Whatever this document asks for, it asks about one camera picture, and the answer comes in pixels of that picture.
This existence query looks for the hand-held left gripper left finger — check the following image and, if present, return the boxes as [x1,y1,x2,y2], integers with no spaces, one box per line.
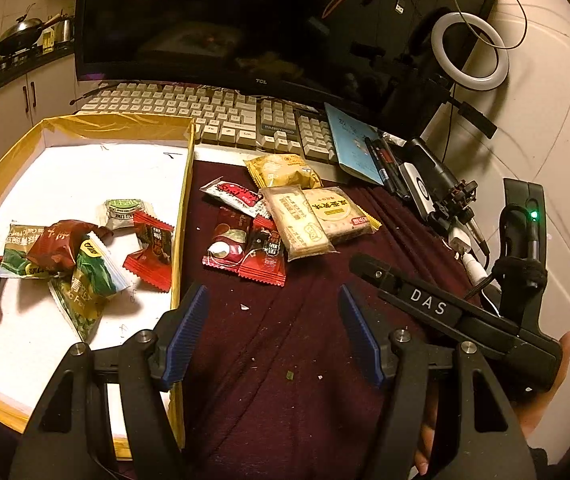
[10,282,210,480]

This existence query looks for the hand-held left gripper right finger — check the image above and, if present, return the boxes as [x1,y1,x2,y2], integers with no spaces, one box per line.
[339,284,538,480]

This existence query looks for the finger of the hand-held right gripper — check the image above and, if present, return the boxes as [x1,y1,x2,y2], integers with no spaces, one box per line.
[349,254,400,301]

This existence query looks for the yellow-trimmed cracker packet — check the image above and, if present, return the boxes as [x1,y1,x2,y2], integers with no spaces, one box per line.
[302,186,382,246]

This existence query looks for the red candy packet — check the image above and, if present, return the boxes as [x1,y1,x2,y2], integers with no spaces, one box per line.
[122,210,176,293]
[239,215,287,288]

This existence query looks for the clear beige cracker packet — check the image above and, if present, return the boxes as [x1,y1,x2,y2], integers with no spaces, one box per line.
[259,185,338,262]

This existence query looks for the long dark red packet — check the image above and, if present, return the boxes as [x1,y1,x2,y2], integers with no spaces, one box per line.
[202,206,256,275]

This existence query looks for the yellow cake packet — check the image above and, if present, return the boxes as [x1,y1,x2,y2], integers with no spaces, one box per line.
[244,154,323,191]

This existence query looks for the grey green pastry packet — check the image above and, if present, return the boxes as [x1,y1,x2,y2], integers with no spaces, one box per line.
[97,199,156,231]

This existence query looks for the white red snack packet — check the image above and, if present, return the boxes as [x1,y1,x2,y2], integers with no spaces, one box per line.
[200,176,270,218]

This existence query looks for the crinkled dark red packet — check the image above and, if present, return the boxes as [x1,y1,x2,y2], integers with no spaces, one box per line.
[26,219,114,273]

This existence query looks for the white green pea packet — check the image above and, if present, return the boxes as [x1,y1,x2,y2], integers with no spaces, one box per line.
[0,222,53,280]

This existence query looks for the yellow-edged white box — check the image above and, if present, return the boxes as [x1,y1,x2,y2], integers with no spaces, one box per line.
[0,114,196,461]

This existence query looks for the person's right hand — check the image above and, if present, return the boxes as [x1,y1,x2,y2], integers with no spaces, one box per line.
[507,332,570,443]

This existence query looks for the dark red tablecloth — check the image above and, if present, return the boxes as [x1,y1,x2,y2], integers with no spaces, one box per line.
[115,157,506,480]

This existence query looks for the silver power bank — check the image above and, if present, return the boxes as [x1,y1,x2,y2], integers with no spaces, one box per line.
[397,160,438,221]

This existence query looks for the white charger plug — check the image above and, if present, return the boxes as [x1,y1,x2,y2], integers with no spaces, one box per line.
[447,225,490,281]

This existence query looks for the black red marker pen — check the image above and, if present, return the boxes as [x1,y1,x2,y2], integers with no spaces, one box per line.
[369,136,403,196]

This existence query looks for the black tripod clamp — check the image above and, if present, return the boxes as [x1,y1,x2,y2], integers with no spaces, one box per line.
[407,137,478,233]

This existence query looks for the blue notebook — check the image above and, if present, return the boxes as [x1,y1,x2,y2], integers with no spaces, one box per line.
[325,102,406,186]

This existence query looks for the beige keyboard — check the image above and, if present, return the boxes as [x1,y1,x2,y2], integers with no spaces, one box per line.
[76,81,346,166]

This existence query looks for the kitchen cabinets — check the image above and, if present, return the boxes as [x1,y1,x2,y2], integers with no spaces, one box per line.
[0,55,78,186]

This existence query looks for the black monitor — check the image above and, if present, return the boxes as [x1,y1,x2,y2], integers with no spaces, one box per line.
[74,0,496,126]

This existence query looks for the black kitchen countertop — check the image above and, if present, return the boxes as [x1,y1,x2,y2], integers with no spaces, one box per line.
[0,42,76,111]

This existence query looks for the steel kettle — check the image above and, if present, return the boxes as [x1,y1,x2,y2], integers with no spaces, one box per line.
[56,15,76,43]

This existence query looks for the steel wok with lid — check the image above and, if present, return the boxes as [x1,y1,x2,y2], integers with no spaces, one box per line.
[0,4,63,56]

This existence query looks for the white ring light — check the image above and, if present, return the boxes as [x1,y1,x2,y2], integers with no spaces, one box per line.
[431,12,510,92]

